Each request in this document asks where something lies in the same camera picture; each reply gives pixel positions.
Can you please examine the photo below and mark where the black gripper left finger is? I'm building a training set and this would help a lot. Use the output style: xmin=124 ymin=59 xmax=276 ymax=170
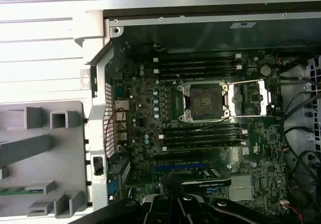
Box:
xmin=67 ymin=175 xmax=177 ymax=224

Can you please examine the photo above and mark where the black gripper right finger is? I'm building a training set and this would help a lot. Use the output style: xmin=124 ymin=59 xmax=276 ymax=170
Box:
xmin=175 ymin=181 xmax=279 ymax=224

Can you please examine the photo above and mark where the thin metal locking lever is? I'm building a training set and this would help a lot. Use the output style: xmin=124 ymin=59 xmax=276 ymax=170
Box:
xmin=192 ymin=117 xmax=232 ymax=132
xmin=174 ymin=73 xmax=186 ymax=86

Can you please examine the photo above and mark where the metal socket cover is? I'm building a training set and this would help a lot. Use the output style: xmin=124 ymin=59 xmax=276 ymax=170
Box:
xmin=226 ymin=79 xmax=273 ymax=118

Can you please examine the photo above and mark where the black graphics card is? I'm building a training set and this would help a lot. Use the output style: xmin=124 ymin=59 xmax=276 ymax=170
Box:
xmin=159 ymin=167 xmax=233 ymax=197

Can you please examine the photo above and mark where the blue expansion slot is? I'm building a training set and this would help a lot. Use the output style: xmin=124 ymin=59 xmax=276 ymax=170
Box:
xmin=154 ymin=164 xmax=208 ymax=172

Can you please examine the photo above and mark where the silver chipset heatsink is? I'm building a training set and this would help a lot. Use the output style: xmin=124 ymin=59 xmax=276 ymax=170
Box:
xmin=228 ymin=175 xmax=253 ymax=201

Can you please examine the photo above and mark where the green motherboard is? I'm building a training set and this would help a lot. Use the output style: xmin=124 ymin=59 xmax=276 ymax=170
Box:
xmin=112 ymin=49 xmax=293 ymax=209

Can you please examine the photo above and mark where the grey parts rack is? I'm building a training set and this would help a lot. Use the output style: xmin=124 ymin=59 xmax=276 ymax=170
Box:
xmin=0 ymin=100 xmax=88 ymax=219

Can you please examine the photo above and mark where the green RAM stick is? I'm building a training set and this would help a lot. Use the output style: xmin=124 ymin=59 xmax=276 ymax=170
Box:
xmin=0 ymin=186 xmax=47 ymax=196

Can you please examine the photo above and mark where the silver coin battery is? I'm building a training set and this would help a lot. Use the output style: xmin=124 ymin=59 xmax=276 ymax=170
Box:
xmin=259 ymin=64 xmax=272 ymax=77

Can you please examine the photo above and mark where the silver metal drive cage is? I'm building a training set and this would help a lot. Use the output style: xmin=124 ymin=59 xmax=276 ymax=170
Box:
xmin=280 ymin=55 xmax=321 ymax=149

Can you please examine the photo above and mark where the black open PC case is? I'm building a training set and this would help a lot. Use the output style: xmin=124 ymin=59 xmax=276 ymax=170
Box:
xmin=80 ymin=0 xmax=321 ymax=224

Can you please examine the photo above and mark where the grey case handle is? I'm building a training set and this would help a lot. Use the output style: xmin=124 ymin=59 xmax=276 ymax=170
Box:
xmin=73 ymin=9 xmax=111 ymax=48

